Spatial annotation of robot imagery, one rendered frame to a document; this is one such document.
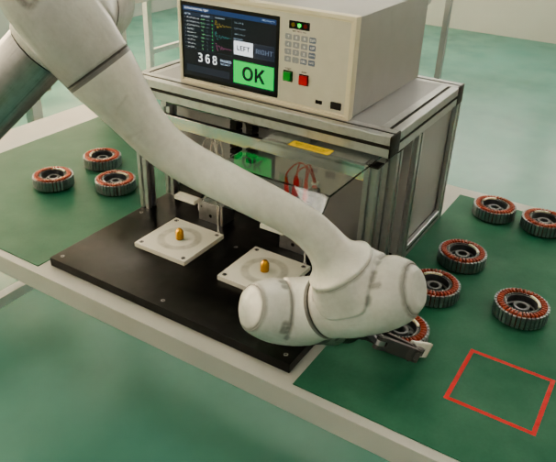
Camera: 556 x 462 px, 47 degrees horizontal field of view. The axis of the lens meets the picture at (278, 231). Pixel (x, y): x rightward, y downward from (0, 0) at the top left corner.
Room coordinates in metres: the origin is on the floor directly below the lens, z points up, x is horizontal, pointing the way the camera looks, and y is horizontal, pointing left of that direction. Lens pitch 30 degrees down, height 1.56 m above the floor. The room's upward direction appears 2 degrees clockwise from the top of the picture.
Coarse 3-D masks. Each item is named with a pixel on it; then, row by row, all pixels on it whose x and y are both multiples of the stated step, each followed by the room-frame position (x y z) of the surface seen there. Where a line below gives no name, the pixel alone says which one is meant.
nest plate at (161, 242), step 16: (176, 224) 1.38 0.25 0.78; (192, 224) 1.38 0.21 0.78; (144, 240) 1.29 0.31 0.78; (160, 240) 1.30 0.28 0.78; (176, 240) 1.30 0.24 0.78; (192, 240) 1.30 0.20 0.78; (208, 240) 1.31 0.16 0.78; (160, 256) 1.25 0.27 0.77; (176, 256) 1.23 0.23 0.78; (192, 256) 1.23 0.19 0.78
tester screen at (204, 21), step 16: (192, 16) 1.44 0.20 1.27; (208, 16) 1.42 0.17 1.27; (224, 16) 1.40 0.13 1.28; (240, 16) 1.38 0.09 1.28; (256, 16) 1.36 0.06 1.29; (192, 32) 1.44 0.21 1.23; (208, 32) 1.42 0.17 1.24; (224, 32) 1.40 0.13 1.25; (240, 32) 1.38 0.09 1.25; (256, 32) 1.36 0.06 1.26; (272, 32) 1.34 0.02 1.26; (192, 48) 1.45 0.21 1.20; (208, 48) 1.42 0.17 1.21; (224, 48) 1.40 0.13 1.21; (224, 64) 1.40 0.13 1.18; (272, 64) 1.33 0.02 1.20; (224, 80) 1.40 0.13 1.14
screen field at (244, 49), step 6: (234, 42) 1.39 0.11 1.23; (240, 42) 1.38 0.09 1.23; (246, 42) 1.37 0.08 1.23; (234, 48) 1.39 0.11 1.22; (240, 48) 1.38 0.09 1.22; (246, 48) 1.37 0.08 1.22; (252, 48) 1.36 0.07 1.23; (258, 48) 1.35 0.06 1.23; (264, 48) 1.35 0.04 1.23; (270, 48) 1.34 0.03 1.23; (240, 54) 1.38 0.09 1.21; (246, 54) 1.37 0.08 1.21; (252, 54) 1.36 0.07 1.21; (258, 54) 1.35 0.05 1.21; (264, 54) 1.34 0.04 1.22; (270, 54) 1.34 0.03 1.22; (270, 60) 1.34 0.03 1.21
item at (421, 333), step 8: (416, 320) 1.02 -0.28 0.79; (424, 320) 1.02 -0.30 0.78; (400, 328) 1.01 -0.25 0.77; (408, 328) 1.02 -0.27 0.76; (416, 328) 1.00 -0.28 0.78; (424, 328) 0.99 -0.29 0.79; (400, 336) 0.97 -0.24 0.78; (408, 336) 0.97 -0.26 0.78; (416, 336) 0.97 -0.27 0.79; (424, 336) 0.97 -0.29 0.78
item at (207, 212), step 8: (200, 208) 1.43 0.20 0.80; (208, 208) 1.42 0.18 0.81; (216, 208) 1.40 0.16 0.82; (224, 208) 1.40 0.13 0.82; (200, 216) 1.43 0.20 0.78; (208, 216) 1.42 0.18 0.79; (216, 216) 1.40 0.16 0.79; (224, 216) 1.40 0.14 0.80; (232, 216) 1.43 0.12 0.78; (216, 224) 1.40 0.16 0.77; (224, 224) 1.40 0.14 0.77
